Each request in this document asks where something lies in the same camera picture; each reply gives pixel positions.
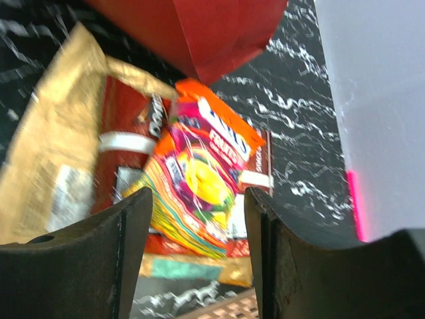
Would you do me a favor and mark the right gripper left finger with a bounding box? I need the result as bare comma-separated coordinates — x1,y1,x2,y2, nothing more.
1,187,153,318

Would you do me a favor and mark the pink tape strip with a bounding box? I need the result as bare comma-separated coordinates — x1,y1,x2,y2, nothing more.
347,169,366,242

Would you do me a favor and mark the colourful fruit candy bag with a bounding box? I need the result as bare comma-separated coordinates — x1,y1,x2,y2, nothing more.
122,78,265,259

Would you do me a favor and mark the red paper bag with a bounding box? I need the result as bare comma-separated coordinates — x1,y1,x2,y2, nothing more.
89,0,288,84

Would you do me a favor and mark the gold snack bag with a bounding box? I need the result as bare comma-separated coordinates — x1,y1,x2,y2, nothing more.
1,23,252,286

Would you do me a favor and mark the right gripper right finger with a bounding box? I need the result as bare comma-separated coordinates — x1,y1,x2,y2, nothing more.
244,187,424,318

